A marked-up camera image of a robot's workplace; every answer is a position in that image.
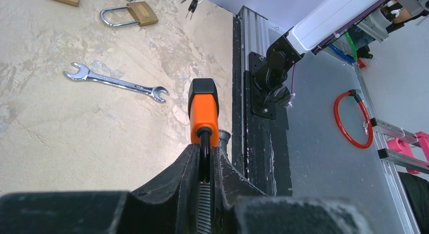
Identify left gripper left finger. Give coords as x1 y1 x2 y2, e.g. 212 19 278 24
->
1 145 200 233

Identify black corrugated hose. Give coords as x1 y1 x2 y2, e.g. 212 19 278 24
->
217 129 232 156

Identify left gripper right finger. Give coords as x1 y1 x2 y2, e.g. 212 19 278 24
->
210 147 374 233

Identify red cable loop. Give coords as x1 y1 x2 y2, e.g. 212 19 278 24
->
333 89 374 150

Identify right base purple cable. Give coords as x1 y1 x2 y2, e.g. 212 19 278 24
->
286 63 297 108

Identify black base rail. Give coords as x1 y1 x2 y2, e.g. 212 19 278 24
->
231 16 298 196

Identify red clamp fixture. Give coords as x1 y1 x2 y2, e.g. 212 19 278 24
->
387 128 428 168

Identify black keys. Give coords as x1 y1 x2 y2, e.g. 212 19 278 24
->
180 0 203 20

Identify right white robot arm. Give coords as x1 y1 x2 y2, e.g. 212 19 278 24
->
253 0 382 110

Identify aluminium frame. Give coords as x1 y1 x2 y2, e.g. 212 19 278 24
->
235 7 428 233

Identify person forearm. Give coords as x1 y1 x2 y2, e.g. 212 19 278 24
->
382 0 413 24

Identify orange padlock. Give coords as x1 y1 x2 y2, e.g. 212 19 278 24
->
188 78 220 183

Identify silver wrench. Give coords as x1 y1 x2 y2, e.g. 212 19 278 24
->
63 62 169 103

